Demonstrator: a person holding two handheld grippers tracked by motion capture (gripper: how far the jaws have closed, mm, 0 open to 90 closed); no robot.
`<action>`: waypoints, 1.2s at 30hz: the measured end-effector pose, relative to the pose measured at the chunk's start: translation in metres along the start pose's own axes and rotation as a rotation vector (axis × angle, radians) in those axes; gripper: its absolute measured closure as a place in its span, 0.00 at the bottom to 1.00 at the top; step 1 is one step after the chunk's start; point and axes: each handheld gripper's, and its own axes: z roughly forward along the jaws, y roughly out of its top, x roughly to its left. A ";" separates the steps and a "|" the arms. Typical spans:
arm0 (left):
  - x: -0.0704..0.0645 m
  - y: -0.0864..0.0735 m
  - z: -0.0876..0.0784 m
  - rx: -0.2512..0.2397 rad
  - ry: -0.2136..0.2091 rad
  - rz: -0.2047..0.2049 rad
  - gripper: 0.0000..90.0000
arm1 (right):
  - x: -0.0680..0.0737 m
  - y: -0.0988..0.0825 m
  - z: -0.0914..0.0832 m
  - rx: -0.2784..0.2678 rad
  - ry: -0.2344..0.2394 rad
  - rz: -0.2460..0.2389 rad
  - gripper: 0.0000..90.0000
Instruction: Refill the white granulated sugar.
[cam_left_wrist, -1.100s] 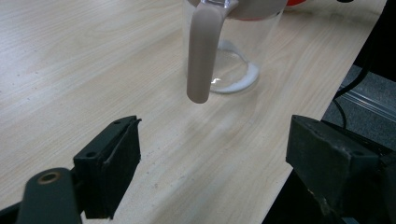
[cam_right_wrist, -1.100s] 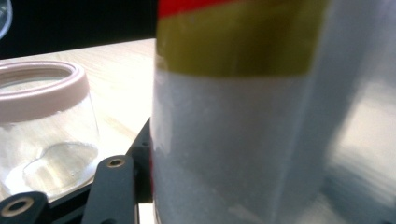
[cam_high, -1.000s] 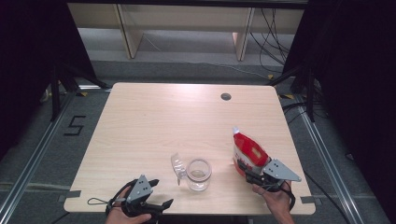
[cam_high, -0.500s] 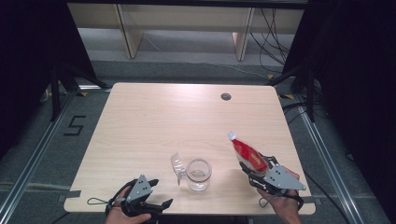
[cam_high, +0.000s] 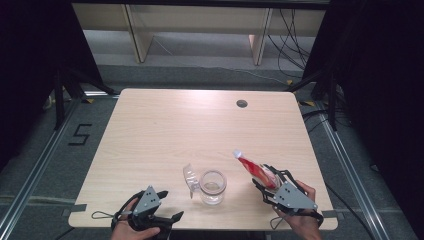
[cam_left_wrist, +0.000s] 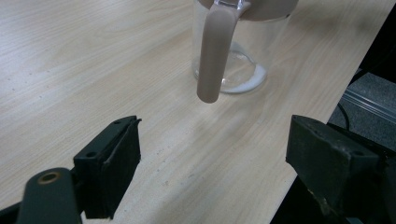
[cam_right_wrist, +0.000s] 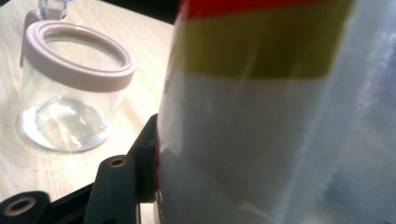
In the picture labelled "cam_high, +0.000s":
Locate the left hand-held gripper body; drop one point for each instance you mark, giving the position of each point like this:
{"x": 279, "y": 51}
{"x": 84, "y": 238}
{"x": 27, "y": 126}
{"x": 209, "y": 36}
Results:
{"x": 147, "y": 201}

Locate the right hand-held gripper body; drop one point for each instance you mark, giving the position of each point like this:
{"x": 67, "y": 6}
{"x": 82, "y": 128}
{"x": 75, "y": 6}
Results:
{"x": 293, "y": 198}

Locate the red white spouted pouch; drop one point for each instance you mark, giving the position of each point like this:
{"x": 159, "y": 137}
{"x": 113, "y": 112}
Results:
{"x": 258, "y": 171}

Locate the clear glass jar hinged lid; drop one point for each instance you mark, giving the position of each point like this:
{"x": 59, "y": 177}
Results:
{"x": 213, "y": 186}

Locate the person's right hand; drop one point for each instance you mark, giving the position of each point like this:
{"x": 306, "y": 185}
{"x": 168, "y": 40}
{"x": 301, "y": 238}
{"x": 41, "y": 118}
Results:
{"x": 301, "y": 224}

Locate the person's left hand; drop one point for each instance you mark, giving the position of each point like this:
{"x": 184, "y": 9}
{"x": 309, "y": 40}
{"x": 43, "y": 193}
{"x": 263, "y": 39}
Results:
{"x": 128, "y": 233}

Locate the grey tape strip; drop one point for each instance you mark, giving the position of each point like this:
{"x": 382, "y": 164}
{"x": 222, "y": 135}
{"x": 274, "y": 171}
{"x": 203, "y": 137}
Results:
{"x": 77, "y": 208}
{"x": 330, "y": 214}

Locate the yellow black tape marker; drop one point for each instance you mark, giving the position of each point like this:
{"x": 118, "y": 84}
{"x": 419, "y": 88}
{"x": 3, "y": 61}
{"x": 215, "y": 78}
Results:
{"x": 289, "y": 82}
{"x": 88, "y": 100}
{"x": 307, "y": 103}

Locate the black metal stand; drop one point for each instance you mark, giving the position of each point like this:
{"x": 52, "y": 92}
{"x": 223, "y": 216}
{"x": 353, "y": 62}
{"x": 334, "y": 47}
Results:
{"x": 59, "y": 100}
{"x": 331, "y": 100}

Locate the black curtain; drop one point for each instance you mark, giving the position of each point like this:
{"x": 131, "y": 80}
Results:
{"x": 30, "y": 50}
{"x": 383, "y": 66}

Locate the beige wooden desk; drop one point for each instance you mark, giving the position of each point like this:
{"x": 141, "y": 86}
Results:
{"x": 140, "y": 36}

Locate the aluminium floor rail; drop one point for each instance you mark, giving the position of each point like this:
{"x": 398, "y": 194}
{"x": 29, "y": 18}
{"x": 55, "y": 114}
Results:
{"x": 346, "y": 166}
{"x": 36, "y": 166}

